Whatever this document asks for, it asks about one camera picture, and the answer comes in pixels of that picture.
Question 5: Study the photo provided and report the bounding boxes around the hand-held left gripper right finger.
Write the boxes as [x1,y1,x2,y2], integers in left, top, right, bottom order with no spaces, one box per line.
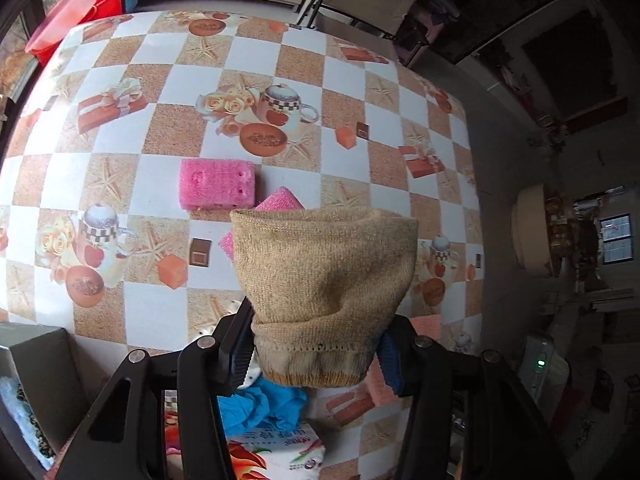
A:
[377,316,571,480]

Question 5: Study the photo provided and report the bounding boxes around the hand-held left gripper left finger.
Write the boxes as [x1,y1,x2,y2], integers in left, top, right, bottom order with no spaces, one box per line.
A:
[54,299,257,480]

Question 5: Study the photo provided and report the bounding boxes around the pink knit cloth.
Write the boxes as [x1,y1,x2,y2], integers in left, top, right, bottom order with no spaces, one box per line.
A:
[408,315,444,344]

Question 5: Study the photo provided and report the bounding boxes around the blue cloth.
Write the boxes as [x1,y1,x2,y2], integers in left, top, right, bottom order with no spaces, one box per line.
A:
[216,376,309,437]

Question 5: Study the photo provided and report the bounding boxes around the beige knit hat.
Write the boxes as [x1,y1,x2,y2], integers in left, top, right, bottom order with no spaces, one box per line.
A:
[229,207,419,389]

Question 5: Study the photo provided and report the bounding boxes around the pink sponge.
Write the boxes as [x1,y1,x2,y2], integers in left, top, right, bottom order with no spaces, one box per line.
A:
[219,186,307,262]
[179,158,257,211]

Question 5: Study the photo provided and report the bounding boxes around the white cardboard box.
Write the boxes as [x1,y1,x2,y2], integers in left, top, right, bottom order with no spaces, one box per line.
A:
[0,322,92,480]

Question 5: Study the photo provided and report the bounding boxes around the pink striped towels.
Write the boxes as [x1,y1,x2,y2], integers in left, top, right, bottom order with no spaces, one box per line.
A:
[363,359,402,409]

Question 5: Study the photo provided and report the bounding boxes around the printed cardboard box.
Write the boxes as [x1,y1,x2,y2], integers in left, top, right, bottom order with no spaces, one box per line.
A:
[224,419,327,480]

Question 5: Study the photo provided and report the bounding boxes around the white device with green light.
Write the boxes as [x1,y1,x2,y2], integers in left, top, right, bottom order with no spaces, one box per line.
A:
[519,332,557,402]

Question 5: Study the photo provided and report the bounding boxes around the checked printed tablecloth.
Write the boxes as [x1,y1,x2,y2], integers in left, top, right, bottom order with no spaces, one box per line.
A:
[0,10,483,480]

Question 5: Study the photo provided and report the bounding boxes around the barred window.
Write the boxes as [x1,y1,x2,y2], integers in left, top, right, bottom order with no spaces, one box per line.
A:
[599,215,634,266]

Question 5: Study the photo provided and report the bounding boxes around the folding chair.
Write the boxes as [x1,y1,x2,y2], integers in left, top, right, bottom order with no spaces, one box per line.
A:
[299,0,428,68]

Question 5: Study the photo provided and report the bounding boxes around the red plastic bucket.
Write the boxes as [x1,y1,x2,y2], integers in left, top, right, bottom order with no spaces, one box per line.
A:
[37,0,124,67]

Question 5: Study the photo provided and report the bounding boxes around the translucent pink basin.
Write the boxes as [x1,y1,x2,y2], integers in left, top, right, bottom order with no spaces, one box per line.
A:
[25,0,99,57]

